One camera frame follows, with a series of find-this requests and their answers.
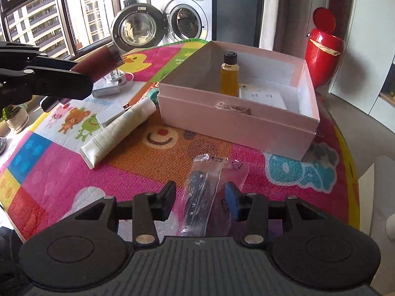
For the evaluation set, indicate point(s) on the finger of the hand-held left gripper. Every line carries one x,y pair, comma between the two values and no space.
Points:
61,84
46,63

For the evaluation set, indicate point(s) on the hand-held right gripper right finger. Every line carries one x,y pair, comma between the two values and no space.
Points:
231,197

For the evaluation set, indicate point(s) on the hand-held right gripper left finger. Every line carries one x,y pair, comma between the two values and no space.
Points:
168,194

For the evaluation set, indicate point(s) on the clear packet with black item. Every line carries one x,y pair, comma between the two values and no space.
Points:
199,191

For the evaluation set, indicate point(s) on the red bottle with silver cap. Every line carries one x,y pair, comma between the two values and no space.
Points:
98,60

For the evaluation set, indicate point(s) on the white cream tube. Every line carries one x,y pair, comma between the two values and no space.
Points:
117,132

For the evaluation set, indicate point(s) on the pink cardboard box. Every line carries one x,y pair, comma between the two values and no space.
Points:
234,123

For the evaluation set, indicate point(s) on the clear plastic bag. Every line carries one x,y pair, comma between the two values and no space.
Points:
239,172

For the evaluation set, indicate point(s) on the white flat box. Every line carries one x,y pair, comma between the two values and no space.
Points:
105,91

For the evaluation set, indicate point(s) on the white charger adapter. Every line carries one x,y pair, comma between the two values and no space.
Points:
106,117

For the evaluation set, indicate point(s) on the potted plant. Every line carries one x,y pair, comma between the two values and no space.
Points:
15,117

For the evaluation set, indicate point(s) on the colourful cartoon play mat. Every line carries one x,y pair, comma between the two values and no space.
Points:
92,178

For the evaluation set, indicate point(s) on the twine tag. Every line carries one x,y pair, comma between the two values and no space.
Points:
234,108

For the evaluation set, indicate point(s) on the teal round object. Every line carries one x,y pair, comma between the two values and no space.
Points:
151,94

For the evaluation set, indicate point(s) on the round washing machine door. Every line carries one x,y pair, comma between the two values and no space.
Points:
137,27

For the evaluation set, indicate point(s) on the dark cloth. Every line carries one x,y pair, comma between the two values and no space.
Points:
128,3

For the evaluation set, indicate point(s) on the amber oil bottle black cap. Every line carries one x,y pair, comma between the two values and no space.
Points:
230,78

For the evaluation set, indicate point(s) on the white cylinder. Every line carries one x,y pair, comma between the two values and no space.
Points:
391,229

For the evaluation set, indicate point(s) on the red trash bin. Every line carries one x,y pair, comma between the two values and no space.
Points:
324,58

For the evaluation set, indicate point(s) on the grey curtain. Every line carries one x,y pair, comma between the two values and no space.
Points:
277,15

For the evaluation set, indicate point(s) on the white cabinet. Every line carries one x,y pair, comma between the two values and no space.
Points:
370,37

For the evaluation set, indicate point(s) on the black window frame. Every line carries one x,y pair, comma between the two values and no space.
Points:
66,15

